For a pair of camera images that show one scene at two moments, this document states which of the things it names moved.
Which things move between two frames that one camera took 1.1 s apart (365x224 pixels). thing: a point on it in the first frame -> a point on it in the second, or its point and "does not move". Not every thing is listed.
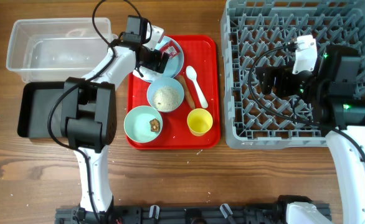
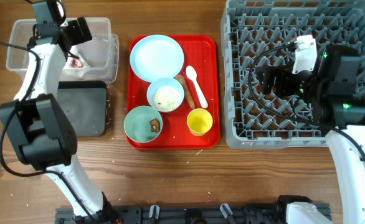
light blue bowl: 165,94 does not move
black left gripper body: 152,58 -> 78,33
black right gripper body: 289,84 does not move
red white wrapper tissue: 171,48 -> 75,63
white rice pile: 166,98 does not move
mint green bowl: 142,124 does not move
